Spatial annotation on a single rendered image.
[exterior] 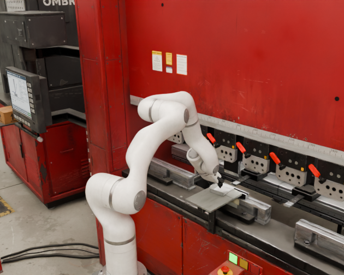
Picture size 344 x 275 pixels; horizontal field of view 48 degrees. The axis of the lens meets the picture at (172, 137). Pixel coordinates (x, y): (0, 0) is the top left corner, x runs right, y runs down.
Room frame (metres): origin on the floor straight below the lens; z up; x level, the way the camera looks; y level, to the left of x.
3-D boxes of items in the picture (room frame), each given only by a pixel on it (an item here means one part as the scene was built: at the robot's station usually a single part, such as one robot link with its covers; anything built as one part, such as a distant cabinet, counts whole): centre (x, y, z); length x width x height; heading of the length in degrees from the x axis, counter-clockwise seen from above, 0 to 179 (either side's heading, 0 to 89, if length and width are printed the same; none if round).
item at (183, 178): (2.37, 0.04, 0.92); 0.50 x 0.06 x 0.10; 43
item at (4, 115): (3.39, 1.47, 1.04); 0.30 x 0.26 x 0.12; 37
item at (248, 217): (1.90, -0.32, 0.89); 0.30 x 0.05 x 0.03; 43
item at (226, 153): (1.98, -0.31, 1.26); 0.15 x 0.09 x 0.17; 43
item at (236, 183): (2.09, -0.44, 1.01); 0.26 x 0.12 x 0.05; 133
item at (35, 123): (2.46, 0.92, 1.42); 0.45 x 0.12 x 0.36; 40
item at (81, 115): (2.73, 0.76, 1.18); 0.40 x 0.24 x 0.07; 43
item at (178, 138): (2.27, -0.04, 1.26); 0.15 x 0.09 x 0.17; 43
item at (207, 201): (1.86, -0.22, 1.00); 0.26 x 0.18 x 0.01; 133
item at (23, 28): (2.55, 0.88, 1.53); 0.51 x 0.25 x 0.85; 40
